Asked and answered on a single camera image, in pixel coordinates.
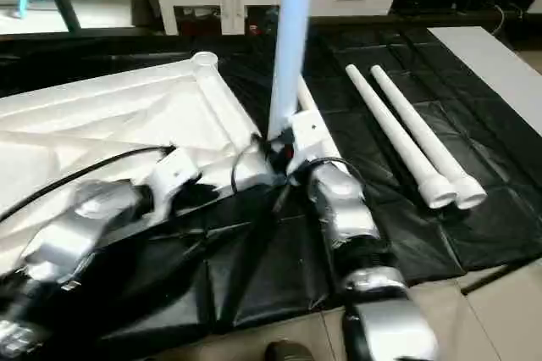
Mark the black work mat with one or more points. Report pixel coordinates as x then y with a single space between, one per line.
254 268

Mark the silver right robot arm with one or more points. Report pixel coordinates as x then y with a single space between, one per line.
347 217

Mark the white plastic table leg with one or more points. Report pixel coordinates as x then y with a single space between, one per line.
428 132
398 136
292 39
306 98

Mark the black right robot foot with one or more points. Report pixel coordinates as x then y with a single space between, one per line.
290 351

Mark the white flat board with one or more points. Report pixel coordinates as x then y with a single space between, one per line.
500 73

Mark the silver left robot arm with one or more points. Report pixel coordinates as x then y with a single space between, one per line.
76 234

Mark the white plastic table top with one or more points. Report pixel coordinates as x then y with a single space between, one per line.
102 115

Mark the small white drawer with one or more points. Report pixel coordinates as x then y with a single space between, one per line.
536 3

